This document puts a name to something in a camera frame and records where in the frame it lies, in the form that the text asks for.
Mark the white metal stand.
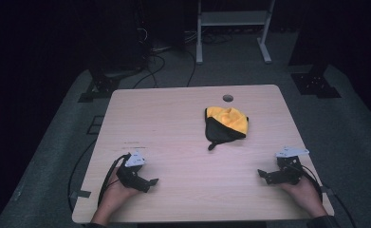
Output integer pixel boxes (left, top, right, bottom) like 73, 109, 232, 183
195, 0, 277, 66

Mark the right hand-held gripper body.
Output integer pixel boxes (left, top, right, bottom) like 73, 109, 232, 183
269, 145, 310, 186

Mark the person's right hand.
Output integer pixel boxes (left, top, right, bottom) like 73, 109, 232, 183
279, 175, 323, 213

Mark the black floor cable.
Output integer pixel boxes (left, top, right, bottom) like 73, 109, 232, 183
132, 51, 167, 90
185, 48, 197, 88

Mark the black stand base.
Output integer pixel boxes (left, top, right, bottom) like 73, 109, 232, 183
290, 63, 343, 100
77, 67, 151, 104

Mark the person's left hand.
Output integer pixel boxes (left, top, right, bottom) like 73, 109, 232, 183
101, 175, 140, 211

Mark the grey cable clip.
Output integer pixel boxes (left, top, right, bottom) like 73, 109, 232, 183
69, 189, 92, 200

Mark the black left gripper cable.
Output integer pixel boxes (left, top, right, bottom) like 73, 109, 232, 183
97, 153, 132, 206

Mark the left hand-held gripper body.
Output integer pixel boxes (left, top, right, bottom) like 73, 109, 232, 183
115, 151, 151, 192

